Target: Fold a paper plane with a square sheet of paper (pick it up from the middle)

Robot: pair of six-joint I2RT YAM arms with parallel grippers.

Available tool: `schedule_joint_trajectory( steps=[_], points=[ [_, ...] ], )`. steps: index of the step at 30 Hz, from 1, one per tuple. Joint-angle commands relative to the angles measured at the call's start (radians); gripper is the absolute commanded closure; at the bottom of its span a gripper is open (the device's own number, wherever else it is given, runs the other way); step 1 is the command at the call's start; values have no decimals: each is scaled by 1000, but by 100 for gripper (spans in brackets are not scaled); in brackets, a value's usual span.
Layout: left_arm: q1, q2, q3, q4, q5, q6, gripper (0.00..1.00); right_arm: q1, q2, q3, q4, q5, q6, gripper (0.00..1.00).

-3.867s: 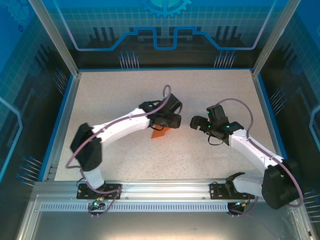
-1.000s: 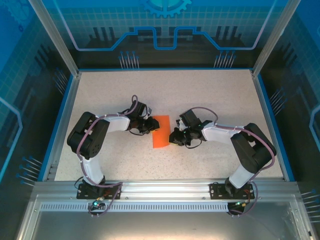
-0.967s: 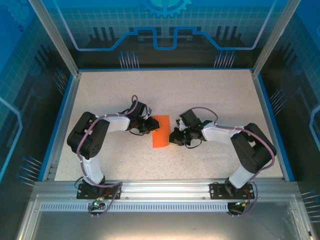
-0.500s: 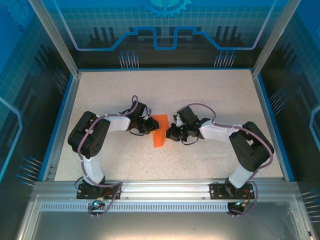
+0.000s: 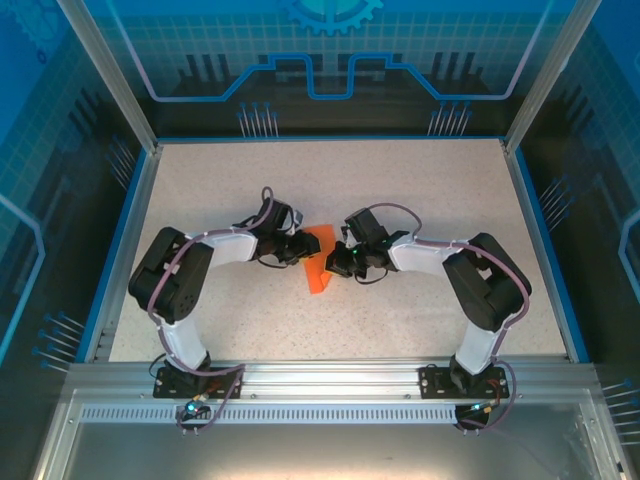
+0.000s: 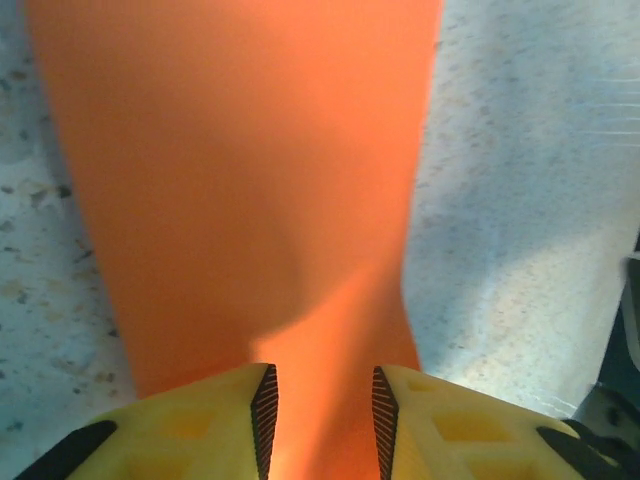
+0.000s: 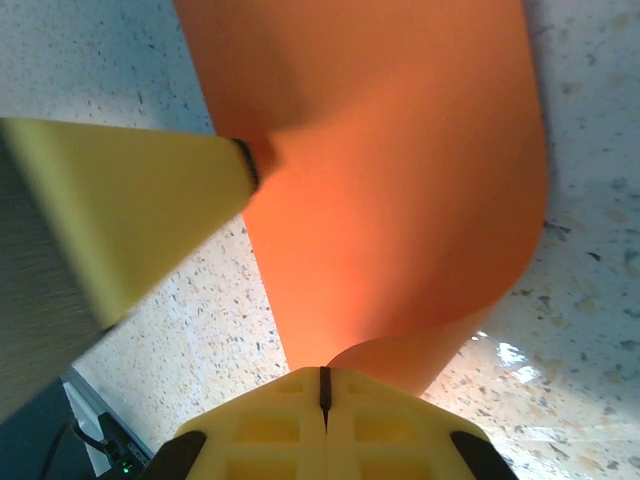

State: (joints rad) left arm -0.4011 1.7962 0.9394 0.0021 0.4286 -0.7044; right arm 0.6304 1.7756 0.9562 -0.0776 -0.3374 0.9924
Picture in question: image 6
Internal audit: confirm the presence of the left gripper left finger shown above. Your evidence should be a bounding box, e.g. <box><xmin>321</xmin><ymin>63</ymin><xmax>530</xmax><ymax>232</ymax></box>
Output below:
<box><xmin>13</xmin><ymin>361</ymin><xmax>281</xmax><ymax>480</ymax></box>

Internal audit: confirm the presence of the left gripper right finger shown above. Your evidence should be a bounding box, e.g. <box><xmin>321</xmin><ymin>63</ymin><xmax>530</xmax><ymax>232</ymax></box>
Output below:
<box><xmin>370</xmin><ymin>364</ymin><xmax>632</xmax><ymax>480</ymax></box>

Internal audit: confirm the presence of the aluminium mounting rail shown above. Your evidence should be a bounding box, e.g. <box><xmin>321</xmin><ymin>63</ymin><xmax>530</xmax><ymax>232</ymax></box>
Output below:
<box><xmin>569</xmin><ymin>249</ymin><xmax>640</xmax><ymax>451</ymax></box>

